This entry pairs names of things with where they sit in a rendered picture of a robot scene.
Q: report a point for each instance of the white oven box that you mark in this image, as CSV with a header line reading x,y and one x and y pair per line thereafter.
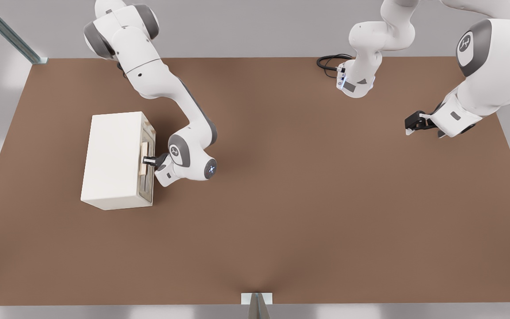
x,y
113,159

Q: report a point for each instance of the grey oven door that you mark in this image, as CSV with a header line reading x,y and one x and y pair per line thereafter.
x,y
148,186

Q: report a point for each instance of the silver frame post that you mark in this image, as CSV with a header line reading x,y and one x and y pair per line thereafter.
x,y
9,33
256,305

